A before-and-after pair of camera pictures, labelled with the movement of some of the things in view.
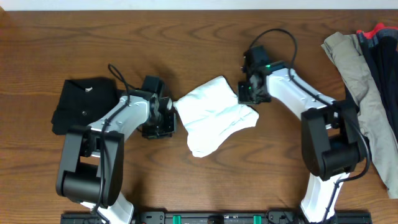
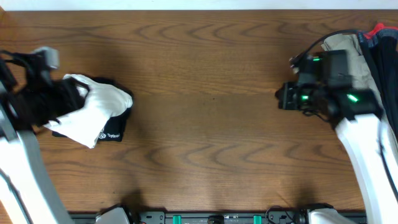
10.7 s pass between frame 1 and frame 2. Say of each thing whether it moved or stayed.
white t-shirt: moved
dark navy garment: stayed
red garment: stayed
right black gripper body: moved
